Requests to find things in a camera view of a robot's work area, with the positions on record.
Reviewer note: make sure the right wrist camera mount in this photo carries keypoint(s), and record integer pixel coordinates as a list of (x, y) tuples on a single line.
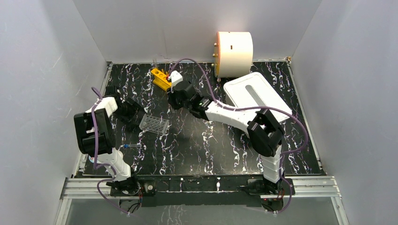
[(174, 78)]

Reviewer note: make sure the cream cylindrical device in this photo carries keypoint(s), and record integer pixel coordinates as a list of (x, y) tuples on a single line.
[(233, 54)]

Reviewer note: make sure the yellow test tube rack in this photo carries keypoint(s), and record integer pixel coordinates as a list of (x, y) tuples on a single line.
[(160, 79)]

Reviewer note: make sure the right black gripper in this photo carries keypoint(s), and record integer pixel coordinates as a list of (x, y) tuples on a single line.
[(171, 94)]

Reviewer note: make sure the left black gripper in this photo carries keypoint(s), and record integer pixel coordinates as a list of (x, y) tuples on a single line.
[(131, 109)]

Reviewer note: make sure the blue capped tube lower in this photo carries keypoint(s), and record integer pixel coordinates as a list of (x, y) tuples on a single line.
[(134, 145)]

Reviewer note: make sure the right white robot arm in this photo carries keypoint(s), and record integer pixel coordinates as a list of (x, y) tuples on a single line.
[(263, 130)]

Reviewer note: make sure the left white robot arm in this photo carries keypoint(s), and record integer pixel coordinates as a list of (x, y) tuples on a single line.
[(95, 135)]

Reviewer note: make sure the clear well plate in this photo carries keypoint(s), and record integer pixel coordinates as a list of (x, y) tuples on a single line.
[(154, 125)]

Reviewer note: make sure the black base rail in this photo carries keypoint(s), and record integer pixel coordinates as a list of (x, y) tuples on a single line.
[(257, 193)]

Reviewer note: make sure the aluminium frame rail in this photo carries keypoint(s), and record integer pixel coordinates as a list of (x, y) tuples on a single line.
[(301, 186)]

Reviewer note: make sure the white bin lid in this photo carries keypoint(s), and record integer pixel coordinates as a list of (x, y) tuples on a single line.
[(253, 90)]

